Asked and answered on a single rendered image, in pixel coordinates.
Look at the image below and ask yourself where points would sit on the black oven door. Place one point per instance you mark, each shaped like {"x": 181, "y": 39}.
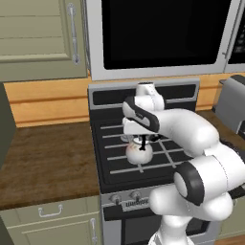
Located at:
{"x": 134, "y": 228}

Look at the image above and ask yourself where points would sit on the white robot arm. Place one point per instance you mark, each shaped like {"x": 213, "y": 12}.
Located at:
{"x": 191, "y": 134}

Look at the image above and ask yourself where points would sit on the silver microwave oven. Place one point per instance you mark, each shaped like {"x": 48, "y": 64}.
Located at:
{"x": 159, "y": 32}

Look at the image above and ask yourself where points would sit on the silver stove knob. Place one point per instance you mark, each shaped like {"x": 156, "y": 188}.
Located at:
{"x": 136, "y": 195}
{"x": 115, "y": 199}

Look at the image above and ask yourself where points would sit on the silver and black stove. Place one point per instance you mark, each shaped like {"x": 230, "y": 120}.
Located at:
{"x": 105, "y": 150}

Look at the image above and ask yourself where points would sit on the green wall cupboard door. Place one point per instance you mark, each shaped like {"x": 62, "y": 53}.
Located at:
{"x": 35, "y": 38}

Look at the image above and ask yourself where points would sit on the dark green tall cabinet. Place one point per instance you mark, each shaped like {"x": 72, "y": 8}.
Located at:
{"x": 5, "y": 127}

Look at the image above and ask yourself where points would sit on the green base cupboard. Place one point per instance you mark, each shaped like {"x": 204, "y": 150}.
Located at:
{"x": 234, "y": 225}

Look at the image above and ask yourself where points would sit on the green base cupboard door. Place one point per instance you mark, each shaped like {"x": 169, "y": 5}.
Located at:
{"x": 57, "y": 234}

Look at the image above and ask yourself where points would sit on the green drawer front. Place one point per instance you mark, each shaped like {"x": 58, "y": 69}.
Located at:
{"x": 73, "y": 209}

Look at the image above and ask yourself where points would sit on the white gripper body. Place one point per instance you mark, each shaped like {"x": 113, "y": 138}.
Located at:
{"x": 132, "y": 127}

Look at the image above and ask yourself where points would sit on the silver toaster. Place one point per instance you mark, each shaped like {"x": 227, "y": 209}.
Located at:
{"x": 230, "y": 103}

